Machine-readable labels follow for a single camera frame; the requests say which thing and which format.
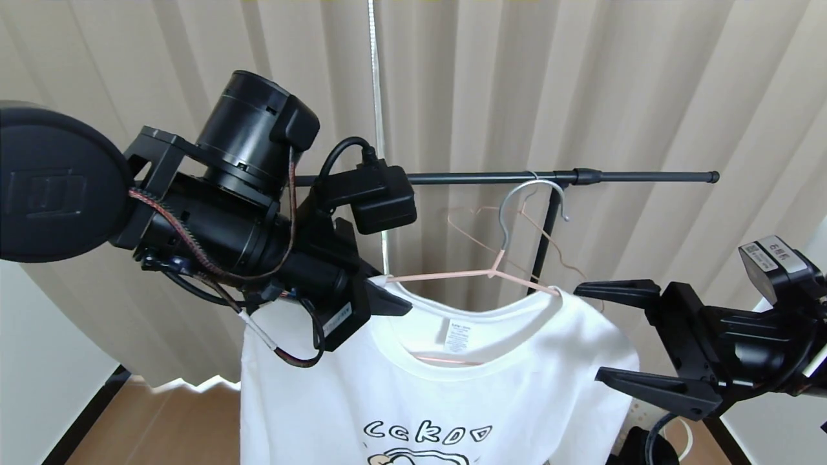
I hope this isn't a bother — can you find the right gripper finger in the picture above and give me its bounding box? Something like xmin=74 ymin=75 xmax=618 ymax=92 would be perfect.
xmin=574 ymin=279 xmax=661 ymax=309
xmin=594 ymin=366 xmax=721 ymax=420

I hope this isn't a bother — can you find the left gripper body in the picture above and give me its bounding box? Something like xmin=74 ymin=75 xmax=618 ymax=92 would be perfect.
xmin=145 ymin=178 xmax=374 ymax=353

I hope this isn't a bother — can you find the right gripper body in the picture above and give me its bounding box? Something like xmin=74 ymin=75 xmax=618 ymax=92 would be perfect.
xmin=646 ymin=282 xmax=821 ymax=420

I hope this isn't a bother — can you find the black garment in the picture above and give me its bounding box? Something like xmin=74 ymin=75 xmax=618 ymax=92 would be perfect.
xmin=607 ymin=426 xmax=680 ymax=465

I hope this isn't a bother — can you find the white printed t-shirt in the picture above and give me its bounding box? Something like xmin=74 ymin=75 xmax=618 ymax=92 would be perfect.
xmin=239 ymin=276 xmax=640 ymax=465

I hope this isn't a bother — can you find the pink clothes hanger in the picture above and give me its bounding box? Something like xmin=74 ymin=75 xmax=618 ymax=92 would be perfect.
xmin=446 ymin=171 xmax=606 ymax=315
xmin=386 ymin=180 xmax=571 ymax=367

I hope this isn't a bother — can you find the white laundry basket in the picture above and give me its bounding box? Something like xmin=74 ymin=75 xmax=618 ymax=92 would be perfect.
xmin=620 ymin=397 xmax=695 ymax=465

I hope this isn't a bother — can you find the black clothes rack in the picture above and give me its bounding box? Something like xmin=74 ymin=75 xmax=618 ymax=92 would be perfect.
xmin=294 ymin=168 xmax=720 ymax=295

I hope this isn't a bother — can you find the beige curtain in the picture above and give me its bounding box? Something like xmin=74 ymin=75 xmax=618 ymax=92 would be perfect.
xmin=0 ymin=0 xmax=827 ymax=396

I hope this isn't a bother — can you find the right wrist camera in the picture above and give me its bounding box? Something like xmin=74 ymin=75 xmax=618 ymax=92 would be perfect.
xmin=738 ymin=234 xmax=827 ymax=324

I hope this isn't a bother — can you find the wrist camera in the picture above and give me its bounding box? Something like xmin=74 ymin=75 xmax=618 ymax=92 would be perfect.
xmin=738 ymin=234 xmax=827 ymax=324
xmin=304 ymin=161 xmax=418 ymax=236

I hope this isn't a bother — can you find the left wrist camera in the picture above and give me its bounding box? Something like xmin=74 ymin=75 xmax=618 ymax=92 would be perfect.
xmin=304 ymin=161 xmax=418 ymax=236

